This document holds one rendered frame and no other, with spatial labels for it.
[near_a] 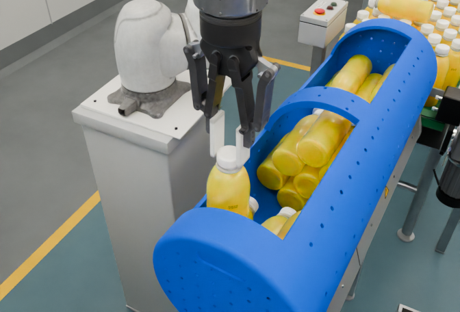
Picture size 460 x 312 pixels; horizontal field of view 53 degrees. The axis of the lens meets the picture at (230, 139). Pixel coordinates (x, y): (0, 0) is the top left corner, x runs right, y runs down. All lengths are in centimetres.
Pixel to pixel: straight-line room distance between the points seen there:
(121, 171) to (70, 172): 133
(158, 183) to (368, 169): 67
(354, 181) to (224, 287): 29
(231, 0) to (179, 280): 47
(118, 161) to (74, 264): 97
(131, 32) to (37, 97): 228
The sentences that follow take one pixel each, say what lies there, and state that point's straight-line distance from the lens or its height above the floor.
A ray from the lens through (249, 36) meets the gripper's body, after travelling 55.
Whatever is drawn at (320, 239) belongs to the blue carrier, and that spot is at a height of 119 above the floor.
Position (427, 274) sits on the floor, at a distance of 230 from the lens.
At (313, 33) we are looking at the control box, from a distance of 164.
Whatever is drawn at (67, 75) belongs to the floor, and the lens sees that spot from 362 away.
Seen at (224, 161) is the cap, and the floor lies 130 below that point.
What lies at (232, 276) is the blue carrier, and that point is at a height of 118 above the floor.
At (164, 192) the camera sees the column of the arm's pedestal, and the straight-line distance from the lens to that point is 135.
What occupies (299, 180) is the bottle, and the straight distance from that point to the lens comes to 98.
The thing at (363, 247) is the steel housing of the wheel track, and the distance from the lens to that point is 117.
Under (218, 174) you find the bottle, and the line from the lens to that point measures 70.
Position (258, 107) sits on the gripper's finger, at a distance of 60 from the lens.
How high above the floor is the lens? 175
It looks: 39 degrees down
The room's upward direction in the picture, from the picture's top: straight up
